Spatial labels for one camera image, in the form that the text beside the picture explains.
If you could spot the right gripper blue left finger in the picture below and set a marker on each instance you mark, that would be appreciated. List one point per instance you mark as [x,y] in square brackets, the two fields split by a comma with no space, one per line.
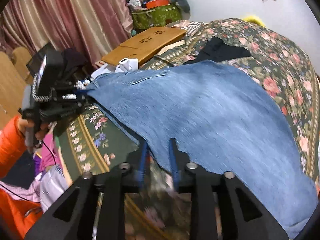
[141,168]

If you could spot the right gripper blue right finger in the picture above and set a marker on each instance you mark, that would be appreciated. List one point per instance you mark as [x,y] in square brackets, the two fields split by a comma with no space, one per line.
[173,153]

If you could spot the blue denim jeans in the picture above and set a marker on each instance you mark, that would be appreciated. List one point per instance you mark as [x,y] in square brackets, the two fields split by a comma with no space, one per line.
[224,120]

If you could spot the person's left hand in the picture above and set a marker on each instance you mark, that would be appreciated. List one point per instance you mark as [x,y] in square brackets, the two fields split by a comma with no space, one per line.
[23,124]

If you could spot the floral dark green bedspread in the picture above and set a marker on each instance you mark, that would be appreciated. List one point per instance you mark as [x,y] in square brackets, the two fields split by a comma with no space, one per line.
[93,143]

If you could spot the pink garment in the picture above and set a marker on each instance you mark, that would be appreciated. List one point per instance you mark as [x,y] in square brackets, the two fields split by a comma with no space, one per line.
[47,155]

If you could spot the orange jacket sleeve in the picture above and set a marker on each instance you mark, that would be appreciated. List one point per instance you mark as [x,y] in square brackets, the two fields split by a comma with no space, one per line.
[12,145]

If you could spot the pink striped curtain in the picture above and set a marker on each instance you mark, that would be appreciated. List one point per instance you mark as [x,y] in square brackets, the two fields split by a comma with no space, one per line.
[92,27]

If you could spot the brown wooden lap desk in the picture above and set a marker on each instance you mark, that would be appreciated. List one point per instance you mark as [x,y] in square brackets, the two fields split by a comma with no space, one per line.
[144,45]

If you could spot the black cloth on bed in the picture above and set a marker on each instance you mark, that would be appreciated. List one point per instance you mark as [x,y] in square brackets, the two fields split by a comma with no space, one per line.
[216,50]

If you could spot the green floral storage bag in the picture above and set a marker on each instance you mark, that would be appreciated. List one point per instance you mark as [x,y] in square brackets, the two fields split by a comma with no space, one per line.
[155,17]

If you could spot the orange box on pile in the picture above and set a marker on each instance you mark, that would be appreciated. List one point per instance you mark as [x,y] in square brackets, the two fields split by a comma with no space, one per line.
[156,3]

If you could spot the yellow plush item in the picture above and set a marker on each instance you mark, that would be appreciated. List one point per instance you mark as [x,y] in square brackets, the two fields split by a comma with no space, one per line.
[254,19]

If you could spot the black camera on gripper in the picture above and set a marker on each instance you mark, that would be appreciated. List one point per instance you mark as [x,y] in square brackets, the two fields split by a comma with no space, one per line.
[51,69]

